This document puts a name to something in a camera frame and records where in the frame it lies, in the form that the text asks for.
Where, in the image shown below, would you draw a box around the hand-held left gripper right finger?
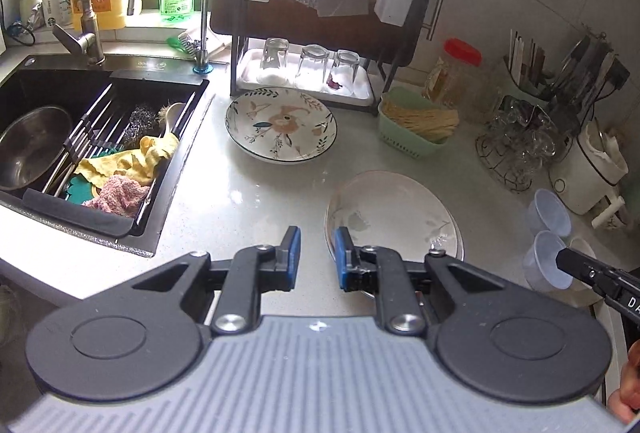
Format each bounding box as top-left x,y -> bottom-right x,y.
333,226 -> 506,337

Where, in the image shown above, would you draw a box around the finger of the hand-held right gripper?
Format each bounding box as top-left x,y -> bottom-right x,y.
555,247 -> 621,299

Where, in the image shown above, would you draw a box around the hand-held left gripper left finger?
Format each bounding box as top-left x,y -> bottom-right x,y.
131,226 -> 302,337

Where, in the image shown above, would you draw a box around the white bowl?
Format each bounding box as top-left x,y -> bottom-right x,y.
569,235 -> 601,309

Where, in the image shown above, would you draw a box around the white leaf-print plate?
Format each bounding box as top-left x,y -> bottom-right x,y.
324,170 -> 465,264

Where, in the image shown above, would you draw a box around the floral plate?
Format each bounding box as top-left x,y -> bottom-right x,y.
225,86 -> 337,161

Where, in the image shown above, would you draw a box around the person's right hand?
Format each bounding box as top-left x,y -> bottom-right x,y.
608,343 -> 640,425

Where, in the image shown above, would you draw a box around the white electric cooker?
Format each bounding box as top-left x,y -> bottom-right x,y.
549,118 -> 630,229

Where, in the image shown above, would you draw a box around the green plastic basket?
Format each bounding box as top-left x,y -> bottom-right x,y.
377,86 -> 461,159

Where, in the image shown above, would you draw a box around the bundle of bamboo sticks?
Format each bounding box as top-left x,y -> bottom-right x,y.
385,100 -> 460,144

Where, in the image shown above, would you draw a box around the pink cloth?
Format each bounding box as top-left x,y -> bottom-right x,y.
82,173 -> 151,218

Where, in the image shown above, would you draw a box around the green chopstick holder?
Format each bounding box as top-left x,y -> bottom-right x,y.
502,58 -> 556,103

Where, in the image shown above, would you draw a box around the yellow cloth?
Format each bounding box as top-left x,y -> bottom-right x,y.
75,133 -> 180,188

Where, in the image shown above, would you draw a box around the white drip tray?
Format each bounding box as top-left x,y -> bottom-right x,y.
236,48 -> 376,106

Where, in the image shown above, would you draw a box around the clear drinking glass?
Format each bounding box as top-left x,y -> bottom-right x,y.
330,50 -> 361,91
258,38 -> 291,86
295,44 -> 331,89

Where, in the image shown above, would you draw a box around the hanging metal utensils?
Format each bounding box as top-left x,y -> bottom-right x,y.
552,30 -> 618,113

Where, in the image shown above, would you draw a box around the textured glass jar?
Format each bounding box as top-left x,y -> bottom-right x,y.
467,63 -> 507,119

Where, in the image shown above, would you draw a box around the black dish rack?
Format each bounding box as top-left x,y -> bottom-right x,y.
230,0 -> 443,116

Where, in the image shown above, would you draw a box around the steel wool scrubber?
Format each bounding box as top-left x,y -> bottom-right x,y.
122,102 -> 160,146

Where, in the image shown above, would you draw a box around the red-lid plastic jar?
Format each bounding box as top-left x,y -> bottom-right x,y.
425,38 -> 483,109

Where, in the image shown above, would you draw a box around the bundle of chopsticks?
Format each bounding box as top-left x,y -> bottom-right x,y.
509,29 -> 548,86

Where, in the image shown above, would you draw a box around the teal scrub pad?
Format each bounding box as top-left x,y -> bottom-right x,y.
65,173 -> 101,205

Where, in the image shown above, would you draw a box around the steel sink drain rack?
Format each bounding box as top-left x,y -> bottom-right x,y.
22,69 -> 208,236

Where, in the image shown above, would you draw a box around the green dish brush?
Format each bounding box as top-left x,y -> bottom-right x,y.
167,28 -> 202,56

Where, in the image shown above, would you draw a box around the small steel faucet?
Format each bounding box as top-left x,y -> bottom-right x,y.
126,0 -> 213,75

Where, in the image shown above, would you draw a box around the steel bowl in sink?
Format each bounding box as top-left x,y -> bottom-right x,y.
0,106 -> 76,191

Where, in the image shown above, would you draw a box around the black kitchen sink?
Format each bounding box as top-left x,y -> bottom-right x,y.
0,54 -> 211,259

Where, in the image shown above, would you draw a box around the wire glass stand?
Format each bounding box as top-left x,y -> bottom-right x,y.
475,96 -> 558,194

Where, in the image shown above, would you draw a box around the beige-handled dish brush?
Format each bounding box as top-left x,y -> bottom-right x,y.
157,102 -> 186,139

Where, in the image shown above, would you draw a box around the black wall socket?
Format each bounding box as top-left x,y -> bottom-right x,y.
607,58 -> 631,90

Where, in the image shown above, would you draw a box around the steel cutting board handle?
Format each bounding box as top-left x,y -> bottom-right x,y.
420,0 -> 449,46

